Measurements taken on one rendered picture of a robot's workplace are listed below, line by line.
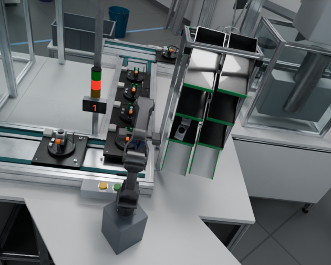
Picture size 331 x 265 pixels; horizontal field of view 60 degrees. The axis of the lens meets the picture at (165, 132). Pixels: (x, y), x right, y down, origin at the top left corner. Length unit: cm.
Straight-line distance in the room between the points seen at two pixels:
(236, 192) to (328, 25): 118
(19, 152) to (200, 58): 107
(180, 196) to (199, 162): 22
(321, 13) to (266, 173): 127
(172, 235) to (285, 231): 164
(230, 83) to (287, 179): 155
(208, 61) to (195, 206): 77
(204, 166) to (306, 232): 170
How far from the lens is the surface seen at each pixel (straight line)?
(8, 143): 179
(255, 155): 238
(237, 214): 168
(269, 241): 281
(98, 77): 143
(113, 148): 164
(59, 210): 152
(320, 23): 211
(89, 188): 147
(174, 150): 155
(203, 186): 172
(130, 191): 115
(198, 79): 127
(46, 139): 170
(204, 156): 158
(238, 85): 131
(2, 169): 160
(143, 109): 107
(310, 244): 302
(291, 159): 253
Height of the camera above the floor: 212
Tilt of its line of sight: 40 degrees down
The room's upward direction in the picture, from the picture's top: 14 degrees clockwise
